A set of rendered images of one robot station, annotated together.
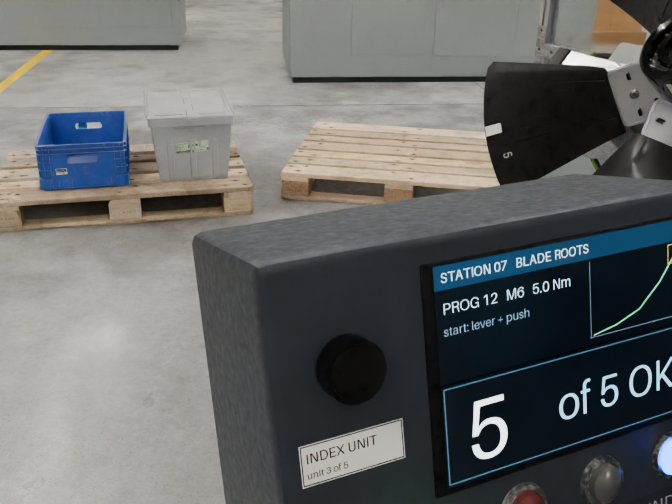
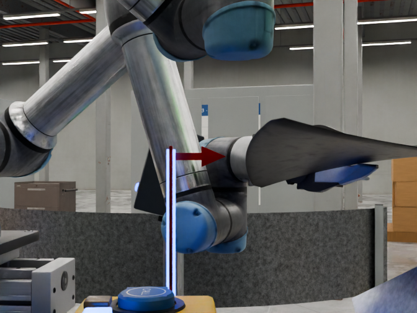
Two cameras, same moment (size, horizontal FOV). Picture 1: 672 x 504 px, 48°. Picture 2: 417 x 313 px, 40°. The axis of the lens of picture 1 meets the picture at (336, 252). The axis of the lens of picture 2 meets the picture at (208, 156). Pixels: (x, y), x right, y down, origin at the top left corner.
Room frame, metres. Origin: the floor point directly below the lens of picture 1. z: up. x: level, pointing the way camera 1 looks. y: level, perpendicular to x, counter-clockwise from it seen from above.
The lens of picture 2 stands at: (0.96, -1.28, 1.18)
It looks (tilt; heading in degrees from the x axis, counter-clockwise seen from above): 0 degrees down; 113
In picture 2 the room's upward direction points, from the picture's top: straight up
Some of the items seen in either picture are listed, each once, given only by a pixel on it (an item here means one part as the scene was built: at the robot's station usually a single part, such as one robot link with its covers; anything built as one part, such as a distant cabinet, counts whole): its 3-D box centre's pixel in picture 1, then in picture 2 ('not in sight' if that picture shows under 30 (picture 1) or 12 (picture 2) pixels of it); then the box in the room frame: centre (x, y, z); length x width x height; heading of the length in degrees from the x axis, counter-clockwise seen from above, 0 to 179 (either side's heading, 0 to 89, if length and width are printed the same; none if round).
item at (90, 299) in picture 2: not in sight; (98, 302); (0.73, -0.94, 1.08); 0.02 x 0.02 x 0.01; 26
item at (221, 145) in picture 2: not in sight; (224, 161); (0.61, -0.37, 1.17); 0.11 x 0.08 x 0.09; 153
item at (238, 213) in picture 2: not in sight; (221, 219); (0.61, -0.39, 1.08); 0.11 x 0.08 x 0.11; 92
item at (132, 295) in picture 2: not in sight; (146, 301); (0.76, -0.93, 1.08); 0.04 x 0.04 x 0.02
